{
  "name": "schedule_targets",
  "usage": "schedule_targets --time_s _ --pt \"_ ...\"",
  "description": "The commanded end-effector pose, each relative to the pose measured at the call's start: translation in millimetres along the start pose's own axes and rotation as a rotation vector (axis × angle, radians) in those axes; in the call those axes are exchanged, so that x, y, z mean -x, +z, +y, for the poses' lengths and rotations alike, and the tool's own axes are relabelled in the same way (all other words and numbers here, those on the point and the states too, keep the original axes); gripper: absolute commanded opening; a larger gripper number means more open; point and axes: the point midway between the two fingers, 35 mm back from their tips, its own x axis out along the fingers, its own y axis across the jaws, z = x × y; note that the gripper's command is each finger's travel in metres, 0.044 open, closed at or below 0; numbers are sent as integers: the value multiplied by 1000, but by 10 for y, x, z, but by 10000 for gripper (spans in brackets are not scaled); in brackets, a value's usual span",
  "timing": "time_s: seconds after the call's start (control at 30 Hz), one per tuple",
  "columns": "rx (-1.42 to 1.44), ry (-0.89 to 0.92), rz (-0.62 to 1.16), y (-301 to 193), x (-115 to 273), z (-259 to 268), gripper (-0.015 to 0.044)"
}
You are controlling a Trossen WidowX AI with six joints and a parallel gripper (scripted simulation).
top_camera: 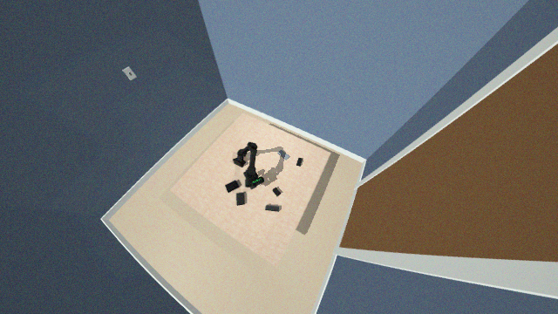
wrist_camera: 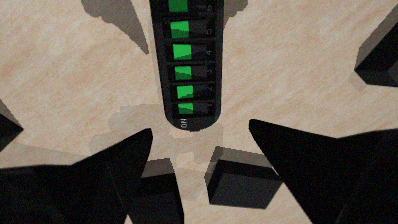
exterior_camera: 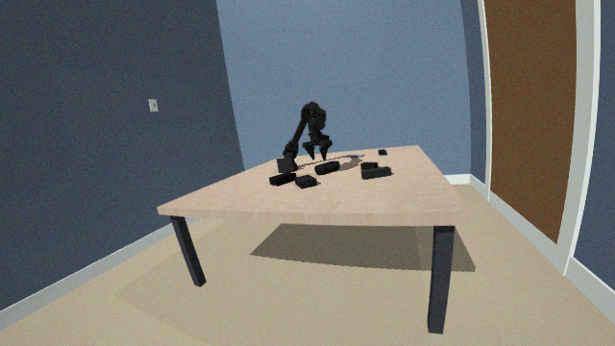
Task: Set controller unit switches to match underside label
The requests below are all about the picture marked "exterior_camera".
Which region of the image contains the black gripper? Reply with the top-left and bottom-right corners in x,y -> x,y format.
302,130 -> 332,161

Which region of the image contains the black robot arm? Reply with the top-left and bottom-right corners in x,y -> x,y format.
283,102 -> 327,159

